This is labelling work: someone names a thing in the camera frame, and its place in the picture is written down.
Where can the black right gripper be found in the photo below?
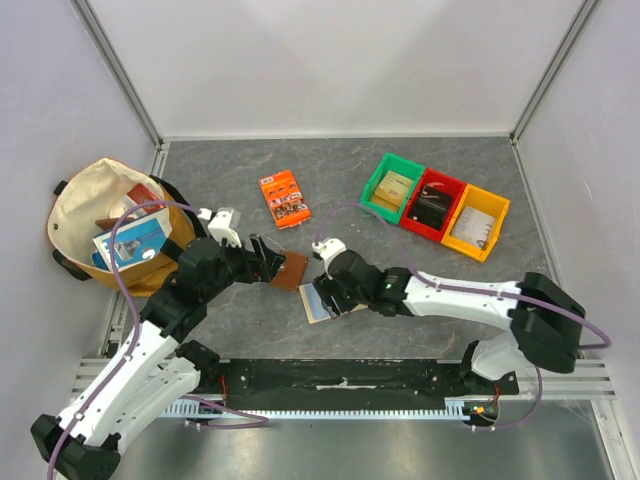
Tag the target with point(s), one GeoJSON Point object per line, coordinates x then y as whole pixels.
{"type": "Point", "coordinates": [329, 293]}

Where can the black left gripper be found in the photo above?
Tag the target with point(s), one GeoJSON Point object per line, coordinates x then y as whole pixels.
{"type": "Point", "coordinates": [260, 265]}

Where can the brown leather card wallet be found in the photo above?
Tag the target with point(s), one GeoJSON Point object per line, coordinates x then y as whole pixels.
{"type": "Point", "coordinates": [291, 272]}

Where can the beige card holder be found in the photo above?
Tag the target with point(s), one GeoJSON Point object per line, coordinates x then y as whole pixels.
{"type": "Point", "coordinates": [314, 309]}

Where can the silver white credit card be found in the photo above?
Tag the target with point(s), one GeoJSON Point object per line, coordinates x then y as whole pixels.
{"type": "Point", "coordinates": [473, 227]}

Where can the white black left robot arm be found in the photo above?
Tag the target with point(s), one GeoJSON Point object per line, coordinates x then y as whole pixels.
{"type": "Point", "coordinates": [155, 366]}

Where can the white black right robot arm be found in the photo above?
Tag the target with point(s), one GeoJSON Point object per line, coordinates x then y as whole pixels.
{"type": "Point", "coordinates": [539, 323]}

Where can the gold cards in green bin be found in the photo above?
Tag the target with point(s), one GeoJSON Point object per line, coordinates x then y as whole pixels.
{"type": "Point", "coordinates": [392, 191]}

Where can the black cards in red bin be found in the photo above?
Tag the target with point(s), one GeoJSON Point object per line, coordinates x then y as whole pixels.
{"type": "Point", "coordinates": [431, 207]}

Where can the orange screw box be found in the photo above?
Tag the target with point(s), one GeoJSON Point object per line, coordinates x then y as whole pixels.
{"type": "Point", "coordinates": [284, 199]}

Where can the green plastic bin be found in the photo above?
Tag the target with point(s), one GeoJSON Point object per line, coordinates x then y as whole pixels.
{"type": "Point", "coordinates": [405, 167]}

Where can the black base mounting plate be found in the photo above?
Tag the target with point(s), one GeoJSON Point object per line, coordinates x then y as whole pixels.
{"type": "Point", "coordinates": [346, 384]}

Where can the blue white product box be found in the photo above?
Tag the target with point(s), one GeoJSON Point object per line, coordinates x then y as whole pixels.
{"type": "Point", "coordinates": [135, 242]}

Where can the yellow plastic bin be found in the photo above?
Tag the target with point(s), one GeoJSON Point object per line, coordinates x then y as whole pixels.
{"type": "Point", "coordinates": [485, 201]}

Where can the red plastic bin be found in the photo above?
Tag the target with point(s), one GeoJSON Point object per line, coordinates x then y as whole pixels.
{"type": "Point", "coordinates": [450, 185]}

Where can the red white product box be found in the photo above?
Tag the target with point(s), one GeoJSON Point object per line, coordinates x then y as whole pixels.
{"type": "Point", "coordinates": [140, 194]}

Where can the yellow canvas tote bag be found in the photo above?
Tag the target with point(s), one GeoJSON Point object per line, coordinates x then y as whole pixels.
{"type": "Point", "coordinates": [90, 196]}

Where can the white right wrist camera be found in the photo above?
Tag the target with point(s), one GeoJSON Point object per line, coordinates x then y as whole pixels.
{"type": "Point", "coordinates": [327, 248]}

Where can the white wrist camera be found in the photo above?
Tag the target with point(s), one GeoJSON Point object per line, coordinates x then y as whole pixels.
{"type": "Point", "coordinates": [327, 248]}
{"type": "Point", "coordinates": [222, 225]}

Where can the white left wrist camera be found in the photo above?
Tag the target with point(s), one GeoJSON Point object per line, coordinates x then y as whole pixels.
{"type": "Point", "coordinates": [222, 225]}

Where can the grey slotted cable duct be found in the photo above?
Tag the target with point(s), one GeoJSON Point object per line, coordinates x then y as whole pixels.
{"type": "Point", "coordinates": [190, 409]}

